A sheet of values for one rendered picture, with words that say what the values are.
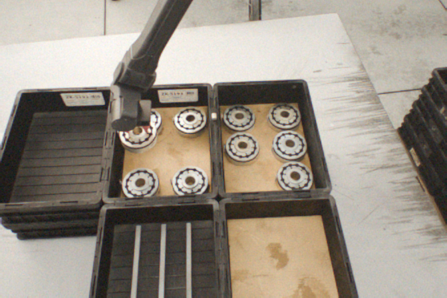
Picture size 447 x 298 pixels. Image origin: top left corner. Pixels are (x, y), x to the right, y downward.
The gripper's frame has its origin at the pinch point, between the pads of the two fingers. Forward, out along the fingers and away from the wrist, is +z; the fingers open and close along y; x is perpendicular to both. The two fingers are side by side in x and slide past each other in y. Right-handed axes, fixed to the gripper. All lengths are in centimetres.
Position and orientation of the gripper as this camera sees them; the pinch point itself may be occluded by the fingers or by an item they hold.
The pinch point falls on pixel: (137, 129)
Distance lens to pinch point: 115.9
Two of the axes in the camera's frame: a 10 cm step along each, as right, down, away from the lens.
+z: 0.2, 5.4, 8.4
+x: -0.4, -8.4, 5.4
